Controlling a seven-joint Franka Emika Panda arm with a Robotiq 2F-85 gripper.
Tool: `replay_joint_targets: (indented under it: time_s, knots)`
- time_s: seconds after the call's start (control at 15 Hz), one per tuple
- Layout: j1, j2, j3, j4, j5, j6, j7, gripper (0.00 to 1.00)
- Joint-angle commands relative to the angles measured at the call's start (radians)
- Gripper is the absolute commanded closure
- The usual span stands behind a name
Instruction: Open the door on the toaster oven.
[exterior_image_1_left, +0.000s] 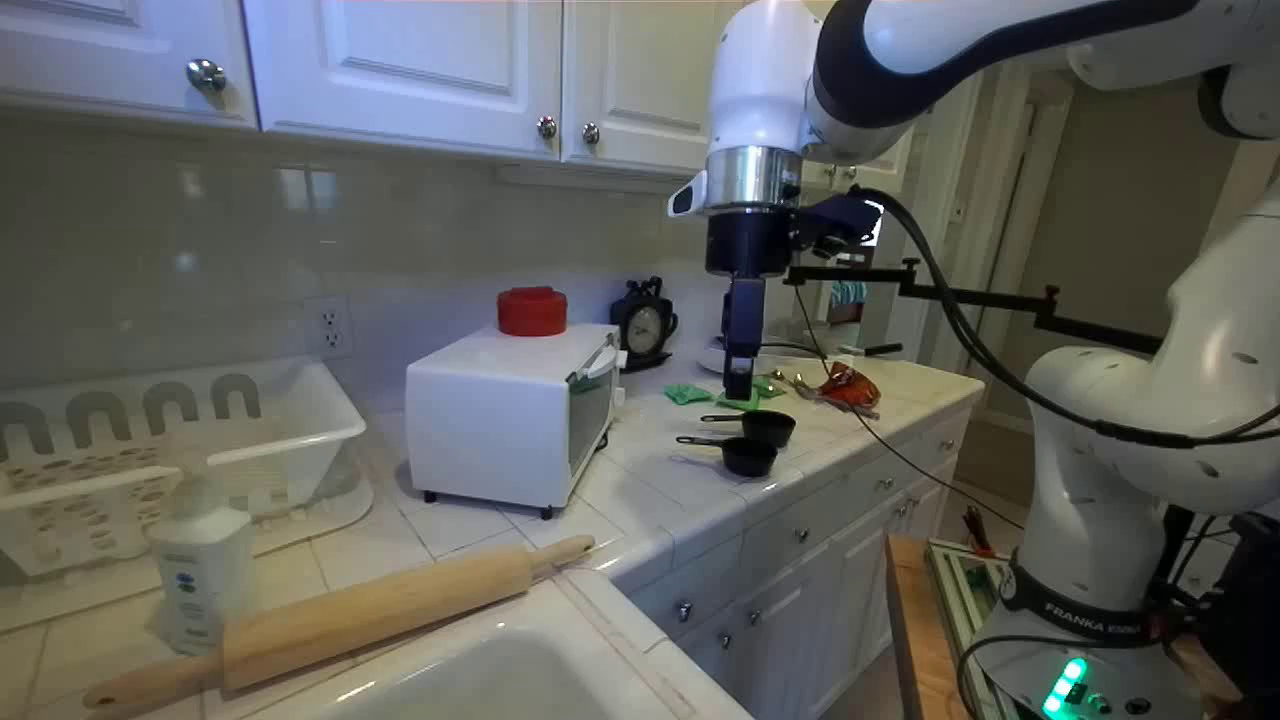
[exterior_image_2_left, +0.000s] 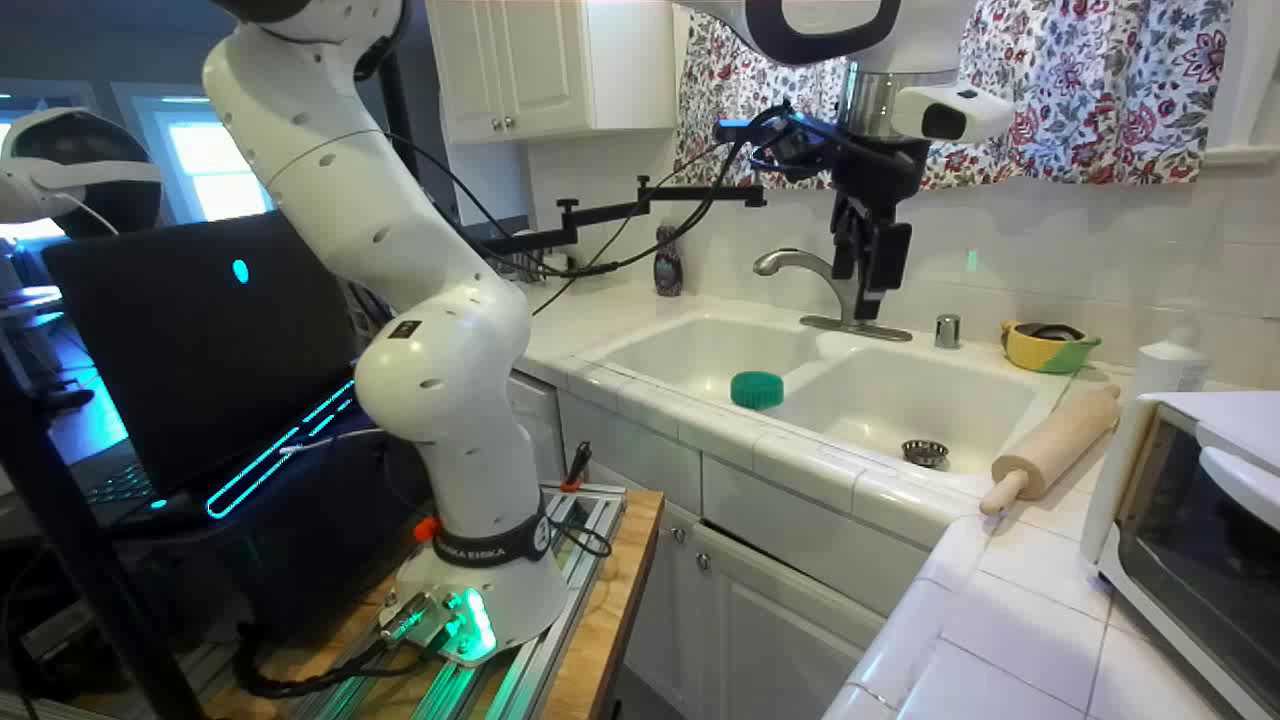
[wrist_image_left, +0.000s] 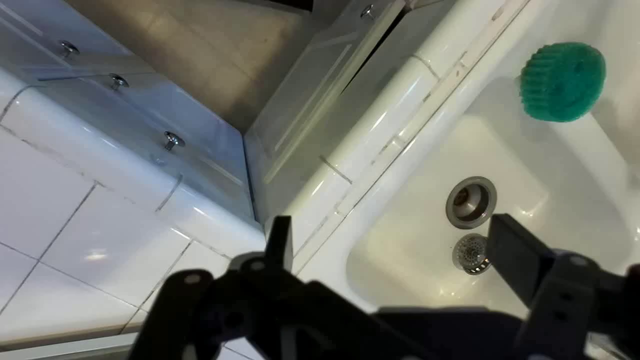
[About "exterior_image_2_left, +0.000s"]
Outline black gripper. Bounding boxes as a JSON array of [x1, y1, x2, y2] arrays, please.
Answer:
[[826, 193, 921, 324]]

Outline white toaster oven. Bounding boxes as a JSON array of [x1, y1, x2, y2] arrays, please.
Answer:
[[1074, 386, 1280, 720]]

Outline chrome sink faucet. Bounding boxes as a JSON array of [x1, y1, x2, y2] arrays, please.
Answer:
[[750, 240, 917, 342]]

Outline white double sink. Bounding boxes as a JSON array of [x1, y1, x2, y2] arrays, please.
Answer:
[[585, 312, 1072, 483]]

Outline green round sponge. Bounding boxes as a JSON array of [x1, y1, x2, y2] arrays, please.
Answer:
[[726, 367, 787, 410]]

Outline metal drain strainer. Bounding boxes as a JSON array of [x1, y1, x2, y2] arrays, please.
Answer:
[[900, 435, 952, 472]]

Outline yellow green bowl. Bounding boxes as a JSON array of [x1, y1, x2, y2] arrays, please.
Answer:
[[1000, 317, 1104, 381]]

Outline dark soap dispenser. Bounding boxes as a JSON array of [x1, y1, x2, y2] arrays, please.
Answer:
[[653, 220, 689, 298]]

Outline wooden rolling pin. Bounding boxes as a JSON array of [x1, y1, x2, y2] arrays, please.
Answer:
[[974, 381, 1124, 519]]

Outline floral curtain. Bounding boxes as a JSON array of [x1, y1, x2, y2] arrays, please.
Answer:
[[673, 0, 1235, 193]]

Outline white under-sink cabinet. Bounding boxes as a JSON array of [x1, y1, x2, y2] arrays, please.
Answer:
[[505, 370, 937, 720]]

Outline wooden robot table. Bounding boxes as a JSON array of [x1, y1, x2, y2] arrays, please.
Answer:
[[196, 483, 673, 720]]

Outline black laptop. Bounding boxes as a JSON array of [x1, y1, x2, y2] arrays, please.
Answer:
[[34, 207, 403, 532]]

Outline bright window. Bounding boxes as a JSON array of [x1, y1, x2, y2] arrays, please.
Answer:
[[110, 80, 280, 227]]

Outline white VR headset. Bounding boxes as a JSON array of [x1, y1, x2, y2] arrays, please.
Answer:
[[0, 103, 162, 243]]

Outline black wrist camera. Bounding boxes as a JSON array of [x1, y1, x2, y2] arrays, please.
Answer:
[[765, 113, 933, 203]]

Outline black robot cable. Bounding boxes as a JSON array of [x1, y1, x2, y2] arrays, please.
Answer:
[[385, 113, 804, 324]]

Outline black stereo camera bar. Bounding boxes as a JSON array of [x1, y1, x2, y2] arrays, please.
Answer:
[[712, 117, 791, 153]]

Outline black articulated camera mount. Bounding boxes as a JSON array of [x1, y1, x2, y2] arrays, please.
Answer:
[[477, 177, 773, 273]]

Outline white wall cabinet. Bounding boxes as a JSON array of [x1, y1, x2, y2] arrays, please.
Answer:
[[419, 0, 679, 149]]

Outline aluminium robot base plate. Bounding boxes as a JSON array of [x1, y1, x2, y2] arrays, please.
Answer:
[[305, 483, 631, 720]]

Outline black metal stand post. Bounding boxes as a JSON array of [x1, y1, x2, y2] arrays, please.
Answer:
[[0, 317, 206, 720]]

